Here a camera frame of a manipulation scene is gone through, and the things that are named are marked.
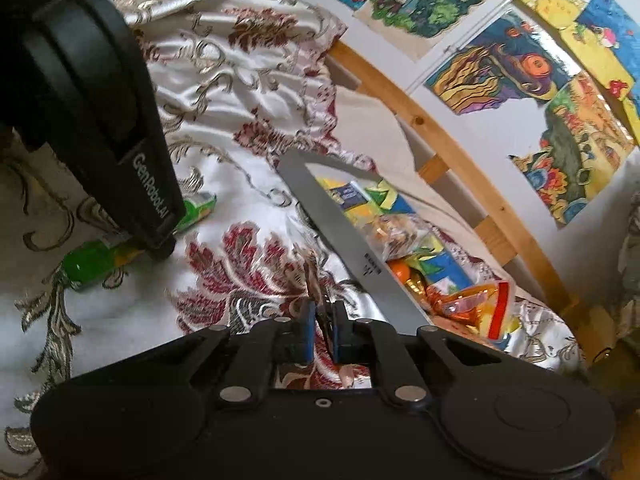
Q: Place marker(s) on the blue snack bar packet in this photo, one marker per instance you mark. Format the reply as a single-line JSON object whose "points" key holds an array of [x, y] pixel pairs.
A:
{"points": [[348, 196]]}

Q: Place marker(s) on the grey tray colourful lining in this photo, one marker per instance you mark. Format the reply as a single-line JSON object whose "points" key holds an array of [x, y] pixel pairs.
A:
{"points": [[439, 260]]}

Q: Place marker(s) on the blond child drawing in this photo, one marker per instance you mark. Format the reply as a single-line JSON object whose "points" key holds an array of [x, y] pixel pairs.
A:
{"points": [[415, 26]]}

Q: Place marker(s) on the blue swirl night drawing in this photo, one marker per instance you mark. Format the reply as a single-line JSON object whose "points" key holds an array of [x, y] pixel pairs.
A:
{"points": [[510, 59]]}

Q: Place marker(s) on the orange candy bag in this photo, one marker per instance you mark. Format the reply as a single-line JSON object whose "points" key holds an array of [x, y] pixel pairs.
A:
{"points": [[487, 307]]}

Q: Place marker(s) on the floral satin bedspread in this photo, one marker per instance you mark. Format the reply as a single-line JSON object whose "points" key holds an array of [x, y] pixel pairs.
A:
{"points": [[237, 82]]}

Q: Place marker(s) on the landscape field drawing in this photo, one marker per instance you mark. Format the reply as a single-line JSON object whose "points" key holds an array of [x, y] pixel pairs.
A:
{"points": [[579, 152]]}

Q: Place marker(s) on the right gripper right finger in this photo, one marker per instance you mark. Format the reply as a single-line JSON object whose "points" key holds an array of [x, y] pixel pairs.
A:
{"points": [[377, 345]]}

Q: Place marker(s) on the green sausage stick packet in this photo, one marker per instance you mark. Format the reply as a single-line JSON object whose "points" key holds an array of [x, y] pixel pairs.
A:
{"points": [[96, 260]]}

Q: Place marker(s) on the nut cracker clear packet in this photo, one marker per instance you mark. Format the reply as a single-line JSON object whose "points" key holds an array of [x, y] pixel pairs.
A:
{"points": [[395, 236]]}

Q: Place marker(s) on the gold foil snack packet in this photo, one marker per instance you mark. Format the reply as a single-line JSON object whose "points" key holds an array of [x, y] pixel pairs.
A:
{"points": [[416, 286]]}

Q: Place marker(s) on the wooden bed frame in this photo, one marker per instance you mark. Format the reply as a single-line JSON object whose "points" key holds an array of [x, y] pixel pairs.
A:
{"points": [[502, 232]]}

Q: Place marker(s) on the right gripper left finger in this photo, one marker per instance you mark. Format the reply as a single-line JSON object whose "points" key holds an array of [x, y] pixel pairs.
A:
{"points": [[269, 343]]}

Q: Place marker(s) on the beige pillow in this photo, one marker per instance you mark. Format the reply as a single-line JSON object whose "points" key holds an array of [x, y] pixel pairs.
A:
{"points": [[365, 126]]}

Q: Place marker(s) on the small orange fruit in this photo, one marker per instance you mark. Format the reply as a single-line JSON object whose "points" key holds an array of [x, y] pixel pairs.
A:
{"points": [[400, 269]]}

